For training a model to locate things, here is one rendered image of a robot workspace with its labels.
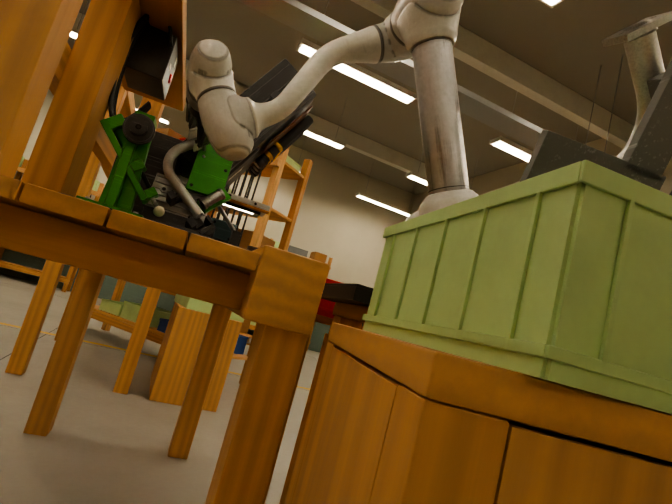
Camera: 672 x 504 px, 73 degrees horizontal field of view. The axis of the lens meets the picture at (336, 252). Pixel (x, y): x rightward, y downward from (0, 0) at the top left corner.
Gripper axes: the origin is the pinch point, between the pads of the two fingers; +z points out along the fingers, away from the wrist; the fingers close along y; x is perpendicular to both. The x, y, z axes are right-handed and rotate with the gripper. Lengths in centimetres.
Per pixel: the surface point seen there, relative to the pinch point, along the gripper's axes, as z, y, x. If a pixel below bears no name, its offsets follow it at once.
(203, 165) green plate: 4.2, -7.3, 0.6
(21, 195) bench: -49, -24, 50
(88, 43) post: -23.4, 22.1, 20.8
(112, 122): -23.0, -0.4, 25.3
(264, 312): -47, -61, 23
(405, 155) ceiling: 603, 118, -618
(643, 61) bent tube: -109, -61, -7
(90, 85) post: -20.7, 12.4, 25.0
